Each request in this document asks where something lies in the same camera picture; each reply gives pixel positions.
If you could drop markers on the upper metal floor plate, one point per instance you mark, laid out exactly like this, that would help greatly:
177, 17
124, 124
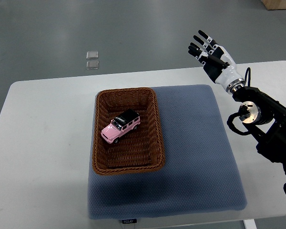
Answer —
92, 55

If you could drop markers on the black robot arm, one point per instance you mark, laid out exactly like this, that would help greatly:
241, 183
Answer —
263, 113

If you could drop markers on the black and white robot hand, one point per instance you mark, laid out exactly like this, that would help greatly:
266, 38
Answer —
217, 62

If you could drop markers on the wooden box corner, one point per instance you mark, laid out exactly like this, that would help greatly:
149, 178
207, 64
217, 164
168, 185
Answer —
274, 4

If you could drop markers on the blue-grey foam mat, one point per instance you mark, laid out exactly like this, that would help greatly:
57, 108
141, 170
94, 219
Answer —
200, 173

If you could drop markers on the metal floor plate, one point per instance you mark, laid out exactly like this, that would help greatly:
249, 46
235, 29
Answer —
92, 55
94, 64

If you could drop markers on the white table leg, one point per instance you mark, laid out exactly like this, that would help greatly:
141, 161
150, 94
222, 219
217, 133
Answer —
249, 224

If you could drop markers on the brown wicker basket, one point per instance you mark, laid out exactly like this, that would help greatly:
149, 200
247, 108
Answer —
138, 151

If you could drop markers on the pink toy car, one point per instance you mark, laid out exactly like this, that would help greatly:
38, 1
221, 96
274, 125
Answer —
120, 126

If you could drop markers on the lower metal floor plate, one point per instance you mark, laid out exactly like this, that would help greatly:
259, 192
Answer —
94, 64

